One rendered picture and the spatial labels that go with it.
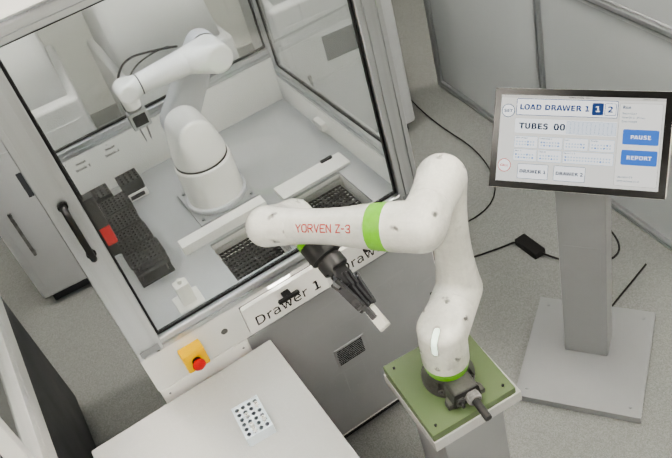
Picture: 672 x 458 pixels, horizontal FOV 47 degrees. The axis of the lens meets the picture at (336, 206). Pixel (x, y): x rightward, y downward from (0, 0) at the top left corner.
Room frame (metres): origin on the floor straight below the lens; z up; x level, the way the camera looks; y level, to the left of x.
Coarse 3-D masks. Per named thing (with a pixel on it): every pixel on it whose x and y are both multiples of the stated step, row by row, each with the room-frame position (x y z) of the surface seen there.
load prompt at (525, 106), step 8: (520, 104) 1.95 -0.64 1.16; (528, 104) 1.94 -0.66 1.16; (536, 104) 1.93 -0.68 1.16; (544, 104) 1.91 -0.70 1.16; (552, 104) 1.90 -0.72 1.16; (560, 104) 1.89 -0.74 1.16; (568, 104) 1.88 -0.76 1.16; (576, 104) 1.86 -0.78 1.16; (584, 104) 1.85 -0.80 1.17; (592, 104) 1.84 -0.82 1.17; (600, 104) 1.83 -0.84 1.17; (608, 104) 1.81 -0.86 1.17; (616, 104) 1.80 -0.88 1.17; (520, 112) 1.94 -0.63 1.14; (528, 112) 1.92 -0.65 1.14; (536, 112) 1.91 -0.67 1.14; (544, 112) 1.90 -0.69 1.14; (552, 112) 1.89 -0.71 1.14; (560, 112) 1.87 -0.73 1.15; (568, 112) 1.86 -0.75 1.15; (576, 112) 1.85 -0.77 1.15; (584, 112) 1.84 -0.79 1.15; (592, 112) 1.82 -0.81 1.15; (600, 112) 1.81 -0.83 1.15; (608, 112) 1.80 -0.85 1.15; (616, 112) 1.79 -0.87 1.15
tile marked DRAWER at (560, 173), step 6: (558, 168) 1.78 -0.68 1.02; (564, 168) 1.77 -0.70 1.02; (570, 168) 1.76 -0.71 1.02; (576, 168) 1.75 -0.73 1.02; (582, 168) 1.74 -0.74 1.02; (558, 174) 1.77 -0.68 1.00; (564, 174) 1.76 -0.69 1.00; (570, 174) 1.75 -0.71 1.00; (576, 174) 1.74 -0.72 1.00; (582, 174) 1.73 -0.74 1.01; (552, 180) 1.77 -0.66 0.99; (558, 180) 1.76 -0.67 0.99; (564, 180) 1.75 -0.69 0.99; (570, 180) 1.74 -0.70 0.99; (576, 180) 1.73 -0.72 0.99; (582, 180) 1.72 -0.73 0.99
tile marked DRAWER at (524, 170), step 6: (522, 168) 1.83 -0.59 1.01; (528, 168) 1.83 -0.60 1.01; (534, 168) 1.82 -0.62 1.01; (540, 168) 1.81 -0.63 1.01; (546, 168) 1.80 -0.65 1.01; (522, 174) 1.82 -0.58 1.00; (528, 174) 1.81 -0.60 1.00; (534, 174) 1.80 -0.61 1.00; (540, 174) 1.80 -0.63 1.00; (546, 174) 1.79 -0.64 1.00
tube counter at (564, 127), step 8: (560, 120) 1.86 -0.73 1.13; (568, 120) 1.85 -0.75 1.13; (560, 128) 1.85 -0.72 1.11; (568, 128) 1.83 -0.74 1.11; (576, 128) 1.82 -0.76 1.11; (584, 128) 1.81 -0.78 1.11; (592, 128) 1.80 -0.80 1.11; (600, 128) 1.78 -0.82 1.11; (608, 128) 1.77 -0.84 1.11; (616, 128) 1.76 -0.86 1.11; (608, 136) 1.76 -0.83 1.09
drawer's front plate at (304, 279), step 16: (304, 272) 1.76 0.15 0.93; (320, 272) 1.78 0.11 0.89; (272, 288) 1.74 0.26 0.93; (288, 288) 1.74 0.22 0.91; (304, 288) 1.75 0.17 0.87; (320, 288) 1.77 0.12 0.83; (256, 304) 1.70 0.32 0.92; (272, 304) 1.71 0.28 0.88; (288, 304) 1.73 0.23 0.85; (272, 320) 1.71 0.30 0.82
